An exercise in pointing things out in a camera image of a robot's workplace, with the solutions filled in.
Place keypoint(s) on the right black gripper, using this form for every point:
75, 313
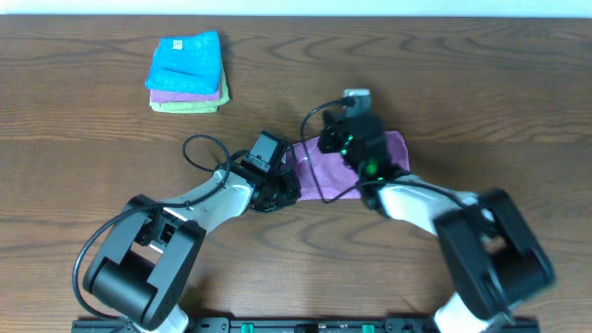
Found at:
334, 139

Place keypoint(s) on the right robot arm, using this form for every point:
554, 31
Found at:
495, 260

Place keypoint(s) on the folded purple cloth in stack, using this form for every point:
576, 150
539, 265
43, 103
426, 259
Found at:
159, 96

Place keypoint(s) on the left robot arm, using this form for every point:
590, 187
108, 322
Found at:
150, 248

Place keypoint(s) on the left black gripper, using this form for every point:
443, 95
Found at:
284, 190

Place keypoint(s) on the large purple microfiber cloth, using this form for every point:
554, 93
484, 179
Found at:
333, 175

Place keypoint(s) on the folded blue cloth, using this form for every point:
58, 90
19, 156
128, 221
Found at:
187, 64

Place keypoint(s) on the folded green cloth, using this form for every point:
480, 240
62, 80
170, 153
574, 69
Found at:
196, 107

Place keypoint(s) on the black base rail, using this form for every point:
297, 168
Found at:
225, 325

